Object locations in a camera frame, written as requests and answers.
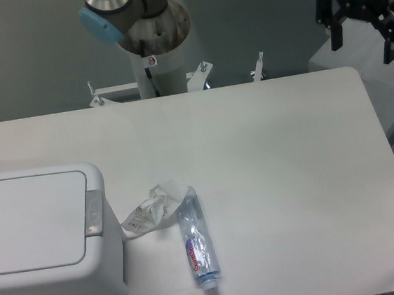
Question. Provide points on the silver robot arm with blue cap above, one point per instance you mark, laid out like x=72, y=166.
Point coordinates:
x=110, y=20

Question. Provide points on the white trash can body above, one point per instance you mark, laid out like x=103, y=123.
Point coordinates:
x=101, y=270

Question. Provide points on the white trash can lid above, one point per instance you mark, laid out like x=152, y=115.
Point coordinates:
x=42, y=221

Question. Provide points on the silver table clamp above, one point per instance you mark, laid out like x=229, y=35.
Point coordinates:
x=258, y=73

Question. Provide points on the crushed clear plastic bottle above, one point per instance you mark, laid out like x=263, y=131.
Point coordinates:
x=200, y=252

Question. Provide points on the crumpled white plastic wrapper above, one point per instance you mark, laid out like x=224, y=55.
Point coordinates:
x=163, y=200

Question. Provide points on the grey lid push button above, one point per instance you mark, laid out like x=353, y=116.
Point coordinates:
x=94, y=213

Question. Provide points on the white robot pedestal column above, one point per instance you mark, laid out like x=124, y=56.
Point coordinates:
x=154, y=47

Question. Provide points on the white metal mounting bracket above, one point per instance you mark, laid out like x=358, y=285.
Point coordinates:
x=195, y=81

